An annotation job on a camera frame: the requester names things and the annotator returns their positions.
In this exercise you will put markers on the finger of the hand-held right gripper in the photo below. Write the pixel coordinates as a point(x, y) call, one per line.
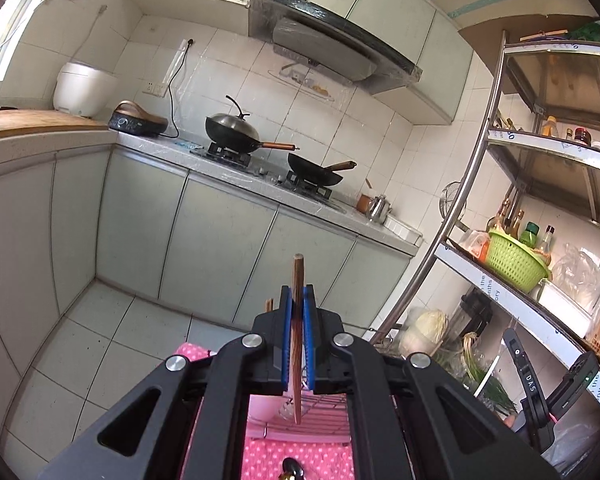
point(516, 352)

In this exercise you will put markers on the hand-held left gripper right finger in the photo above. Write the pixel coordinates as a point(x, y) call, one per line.
point(309, 350)

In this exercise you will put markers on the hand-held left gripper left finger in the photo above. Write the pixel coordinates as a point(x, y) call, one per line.
point(286, 350)

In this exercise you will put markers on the pink cutlery drainer rack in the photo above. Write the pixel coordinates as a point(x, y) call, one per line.
point(330, 402)

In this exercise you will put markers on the pink plastic cup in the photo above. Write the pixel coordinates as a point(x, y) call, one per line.
point(265, 405)

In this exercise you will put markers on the black spoon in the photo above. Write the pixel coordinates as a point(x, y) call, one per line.
point(292, 466)

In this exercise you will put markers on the green onions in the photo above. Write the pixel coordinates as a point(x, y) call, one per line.
point(500, 395)

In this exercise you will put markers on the black blender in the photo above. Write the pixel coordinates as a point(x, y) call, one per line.
point(472, 310)

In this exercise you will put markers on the white plastic container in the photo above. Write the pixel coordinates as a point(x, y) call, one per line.
point(562, 300)

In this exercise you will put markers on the metal shelf rack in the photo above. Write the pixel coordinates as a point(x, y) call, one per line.
point(485, 285)

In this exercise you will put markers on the green plastic colander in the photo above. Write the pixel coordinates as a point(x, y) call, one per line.
point(515, 265)

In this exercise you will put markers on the napa cabbage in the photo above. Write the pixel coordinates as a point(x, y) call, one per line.
point(425, 330)

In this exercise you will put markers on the clear plastic bag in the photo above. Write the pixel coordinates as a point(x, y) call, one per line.
point(580, 275)

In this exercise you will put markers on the pink polka dot blanket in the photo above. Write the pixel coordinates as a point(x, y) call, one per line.
point(320, 460)

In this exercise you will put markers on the orange food packet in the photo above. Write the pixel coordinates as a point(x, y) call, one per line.
point(476, 245)

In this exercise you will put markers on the clear glass bottle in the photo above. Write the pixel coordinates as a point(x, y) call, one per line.
point(546, 240)

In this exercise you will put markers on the green cap bottle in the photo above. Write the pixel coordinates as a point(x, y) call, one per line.
point(531, 235)

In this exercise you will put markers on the dark glass bottle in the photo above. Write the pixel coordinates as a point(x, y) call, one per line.
point(505, 220)

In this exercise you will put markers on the grey kitchen counter cabinets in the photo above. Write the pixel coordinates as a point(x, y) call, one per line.
point(220, 230)

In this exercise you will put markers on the white tray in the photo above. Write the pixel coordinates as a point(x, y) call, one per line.
point(402, 228)

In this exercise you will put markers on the brown jar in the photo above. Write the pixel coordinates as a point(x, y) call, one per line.
point(365, 203)

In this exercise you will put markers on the steel kettle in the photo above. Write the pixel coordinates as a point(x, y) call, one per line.
point(379, 208)

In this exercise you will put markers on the metal mesh strainer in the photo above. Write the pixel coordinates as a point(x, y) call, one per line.
point(449, 200)

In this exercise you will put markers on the gas stove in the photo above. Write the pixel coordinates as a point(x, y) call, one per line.
point(265, 175)

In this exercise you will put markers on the black frying pan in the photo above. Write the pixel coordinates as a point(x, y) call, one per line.
point(312, 170)

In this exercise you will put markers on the black wok with lid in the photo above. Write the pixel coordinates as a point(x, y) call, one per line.
point(230, 132)

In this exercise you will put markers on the dark red sauce jar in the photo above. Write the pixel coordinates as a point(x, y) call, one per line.
point(583, 136)

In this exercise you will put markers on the yellow oil bottle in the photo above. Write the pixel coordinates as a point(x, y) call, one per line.
point(550, 127)

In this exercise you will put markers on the black electric baking pan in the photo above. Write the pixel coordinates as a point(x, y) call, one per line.
point(135, 122)

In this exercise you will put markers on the range hood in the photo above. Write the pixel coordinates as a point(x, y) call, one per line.
point(320, 40)

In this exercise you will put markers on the white rice cooker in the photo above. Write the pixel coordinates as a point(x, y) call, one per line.
point(82, 90)

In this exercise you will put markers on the wooden cutting board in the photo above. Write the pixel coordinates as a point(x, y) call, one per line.
point(30, 122)

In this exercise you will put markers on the window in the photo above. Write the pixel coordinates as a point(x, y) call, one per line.
point(15, 35)

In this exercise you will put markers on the glass wall shelf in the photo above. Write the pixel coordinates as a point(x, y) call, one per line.
point(305, 82)

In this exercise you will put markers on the white wall socket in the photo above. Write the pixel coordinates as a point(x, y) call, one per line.
point(155, 89)

